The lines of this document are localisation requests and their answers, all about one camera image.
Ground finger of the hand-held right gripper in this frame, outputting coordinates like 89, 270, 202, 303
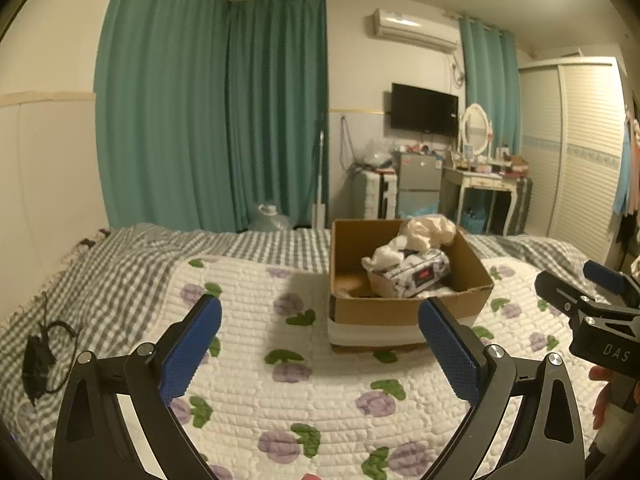
534, 270, 597, 318
583, 260, 631, 295

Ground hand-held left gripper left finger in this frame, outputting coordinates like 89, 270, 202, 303
52, 294, 223, 480

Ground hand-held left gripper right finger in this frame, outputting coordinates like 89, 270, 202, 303
418, 298, 586, 480

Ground brown cardboard box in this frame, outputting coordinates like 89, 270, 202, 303
327, 218, 496, 353

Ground floral tissue pack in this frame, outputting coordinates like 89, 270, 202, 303
366, 249, 451, 298

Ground white sock bundle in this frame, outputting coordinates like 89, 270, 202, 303
361, 237, 426, 271

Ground cream cloth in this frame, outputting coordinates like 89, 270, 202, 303
400, 215, 458, 252

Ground person's right hand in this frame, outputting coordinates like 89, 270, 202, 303
589, 365, 614, 431

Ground white floral quilt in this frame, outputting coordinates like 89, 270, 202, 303
107, 255, 616, 480

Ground hanging clothes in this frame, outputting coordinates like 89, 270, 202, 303
612, 105, 640, 241

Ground grey checked bed sheet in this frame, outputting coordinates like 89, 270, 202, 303
0, 222, 596, 480

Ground blue bin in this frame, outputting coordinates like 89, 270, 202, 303
461, 207, 487, 233

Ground white slatted wardrobe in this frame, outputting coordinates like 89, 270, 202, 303
517, 57, 631, 261

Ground white dressing table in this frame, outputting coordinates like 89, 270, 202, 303
440, 157, 528, 235

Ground clear water jug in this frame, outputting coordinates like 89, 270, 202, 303
248, 202, 292, 233

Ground pale suitcase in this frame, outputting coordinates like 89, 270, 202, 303
351, 169, 398, 220

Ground grey mini fridge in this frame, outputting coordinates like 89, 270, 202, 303
392, 150, 443, 218

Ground oval white mirror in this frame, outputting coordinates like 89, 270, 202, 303
459, 104, 493, 158

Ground narrow teal curtain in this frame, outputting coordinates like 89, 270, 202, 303
459, 15, 522, 236

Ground white mop pole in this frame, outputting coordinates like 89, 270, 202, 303
312, 130, 328, 228

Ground clear plastic bag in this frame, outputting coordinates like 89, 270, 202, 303
362, 137, 396, 168

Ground wide teal curtain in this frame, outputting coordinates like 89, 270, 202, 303
95, 0, 236, 233

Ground white air conditioner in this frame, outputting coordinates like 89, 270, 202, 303
371, 8, 461, 52

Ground black cable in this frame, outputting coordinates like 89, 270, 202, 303
22, 292, 81, 406

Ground black wall television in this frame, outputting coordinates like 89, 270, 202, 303
390, 83, 460, 137

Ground hanging wall cable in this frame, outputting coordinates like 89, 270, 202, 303
339, 115, 357, 168

